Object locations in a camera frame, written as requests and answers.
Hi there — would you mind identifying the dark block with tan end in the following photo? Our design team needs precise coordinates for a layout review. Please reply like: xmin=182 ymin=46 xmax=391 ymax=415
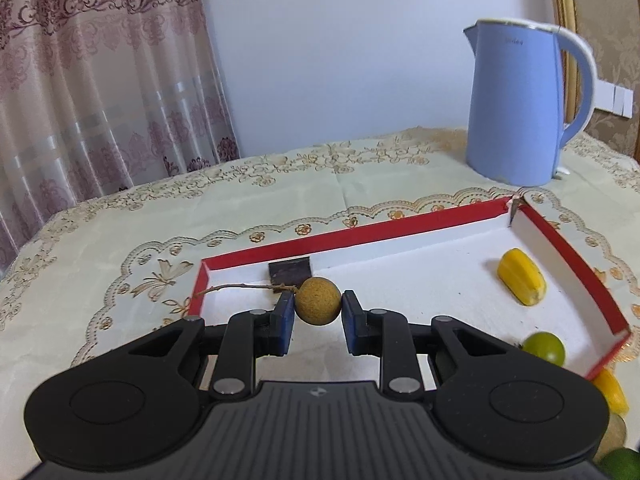
xmin=268 ymin=257 xmax=313 ymax=285

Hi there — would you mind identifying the light blue electric kettle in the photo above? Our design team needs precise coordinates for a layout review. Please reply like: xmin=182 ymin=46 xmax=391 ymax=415
xmin=462 ymin=18 xmax=598 ymax=187

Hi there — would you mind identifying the white wall switch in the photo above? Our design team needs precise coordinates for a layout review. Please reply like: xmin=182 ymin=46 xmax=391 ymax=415
xmin=595 ymin=80 xmax=634 ymax=119

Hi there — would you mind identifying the round green fruit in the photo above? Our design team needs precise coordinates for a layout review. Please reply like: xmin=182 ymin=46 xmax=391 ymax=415
xmin=521 ymin=331 xmax=566 ymax=366

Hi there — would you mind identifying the brown longan with twig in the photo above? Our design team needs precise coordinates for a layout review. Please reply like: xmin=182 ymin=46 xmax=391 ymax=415
xmin=195 ymin=276 xmax=343 ymax=326

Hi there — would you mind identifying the green cut fruit piece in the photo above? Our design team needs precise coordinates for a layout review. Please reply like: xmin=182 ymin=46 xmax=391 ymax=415
xmin=597 ymin=447 xmax=640 ymax=480

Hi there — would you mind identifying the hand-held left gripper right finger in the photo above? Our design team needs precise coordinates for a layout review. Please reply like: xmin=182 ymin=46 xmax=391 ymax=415
xmin=341 ymin=290 xmax=511 ymax=401

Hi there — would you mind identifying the pink floral curtain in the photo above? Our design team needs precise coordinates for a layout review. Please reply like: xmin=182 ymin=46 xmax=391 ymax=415
xmin=0 ymin=0 xmax=241 ymax=276

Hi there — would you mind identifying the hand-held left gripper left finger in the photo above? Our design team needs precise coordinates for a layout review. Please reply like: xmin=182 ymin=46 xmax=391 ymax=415
xmin=127 ymin=292 xmax=296 ymax=401

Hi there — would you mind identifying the small pale yellow fruit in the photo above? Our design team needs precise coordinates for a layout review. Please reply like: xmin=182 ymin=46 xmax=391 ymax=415
xmin=599 ymin=412 xmax=627 ymax=453

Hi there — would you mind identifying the red cardboard box tray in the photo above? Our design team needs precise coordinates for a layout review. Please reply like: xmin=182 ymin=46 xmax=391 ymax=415
xmin=187 ymin=195 xmax=632 ymax=382

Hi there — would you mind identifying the cream embroidered tablecloth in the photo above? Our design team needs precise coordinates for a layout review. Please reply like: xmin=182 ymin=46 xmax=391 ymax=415
xmin=0 ymin=127 xmax=640 ymax=480

